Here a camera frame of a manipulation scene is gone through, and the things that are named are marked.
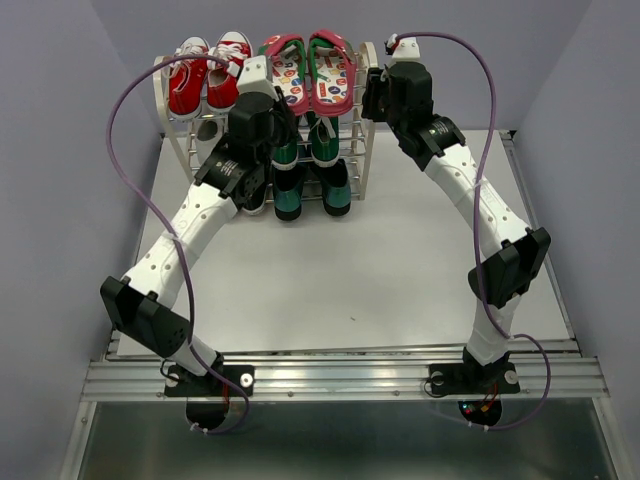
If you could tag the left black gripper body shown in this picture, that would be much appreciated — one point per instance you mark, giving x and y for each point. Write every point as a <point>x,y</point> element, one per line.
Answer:
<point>267,142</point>

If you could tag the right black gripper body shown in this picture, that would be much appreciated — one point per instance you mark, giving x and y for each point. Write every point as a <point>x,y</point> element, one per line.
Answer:
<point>393,114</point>

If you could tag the green canvas sneaker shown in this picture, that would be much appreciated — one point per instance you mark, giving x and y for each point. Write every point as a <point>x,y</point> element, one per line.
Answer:
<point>285,158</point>
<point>324,139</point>

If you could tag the pink flip flop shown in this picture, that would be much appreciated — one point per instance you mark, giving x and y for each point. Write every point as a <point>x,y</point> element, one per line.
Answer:
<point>332,69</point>
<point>287,54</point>

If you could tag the dark green loafer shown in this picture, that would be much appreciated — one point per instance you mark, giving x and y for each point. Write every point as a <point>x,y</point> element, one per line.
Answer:
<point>335,186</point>
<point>287,189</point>

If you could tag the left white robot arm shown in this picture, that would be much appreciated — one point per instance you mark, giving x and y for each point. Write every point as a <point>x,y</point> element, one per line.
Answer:
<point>140,303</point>

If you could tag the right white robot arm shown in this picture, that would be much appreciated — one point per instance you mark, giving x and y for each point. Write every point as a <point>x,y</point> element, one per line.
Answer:
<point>508,252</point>

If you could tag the cream metal shoe shelf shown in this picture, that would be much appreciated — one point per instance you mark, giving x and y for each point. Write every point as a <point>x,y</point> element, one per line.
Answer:
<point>356,134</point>

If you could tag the left white leather sneaker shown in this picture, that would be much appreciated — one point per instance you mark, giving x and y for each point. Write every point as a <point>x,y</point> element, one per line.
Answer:
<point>207,137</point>

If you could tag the right black canvas sneaker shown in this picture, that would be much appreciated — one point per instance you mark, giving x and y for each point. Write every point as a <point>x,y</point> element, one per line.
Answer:
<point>256,197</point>

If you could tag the left red canvas sneaker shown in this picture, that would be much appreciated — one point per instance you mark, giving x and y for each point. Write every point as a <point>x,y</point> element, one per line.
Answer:
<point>186,78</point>

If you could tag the red canvas sneaker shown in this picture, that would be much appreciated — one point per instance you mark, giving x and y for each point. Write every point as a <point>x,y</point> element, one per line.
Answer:
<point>233,48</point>
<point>186,78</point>

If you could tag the right red canvas sneaker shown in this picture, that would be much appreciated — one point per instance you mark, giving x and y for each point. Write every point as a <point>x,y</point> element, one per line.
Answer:
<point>233,48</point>

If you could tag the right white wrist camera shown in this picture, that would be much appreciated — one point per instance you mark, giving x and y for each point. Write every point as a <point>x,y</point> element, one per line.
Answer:
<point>400,50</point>

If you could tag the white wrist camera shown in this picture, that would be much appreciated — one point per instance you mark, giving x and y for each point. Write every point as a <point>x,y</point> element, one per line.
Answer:
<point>254,75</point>
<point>400,50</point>

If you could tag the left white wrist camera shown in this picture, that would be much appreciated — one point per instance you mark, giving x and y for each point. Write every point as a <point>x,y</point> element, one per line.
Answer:
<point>254,75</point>

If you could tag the aluminium mounting rail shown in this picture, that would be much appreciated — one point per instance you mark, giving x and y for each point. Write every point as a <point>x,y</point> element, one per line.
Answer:
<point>351,375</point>

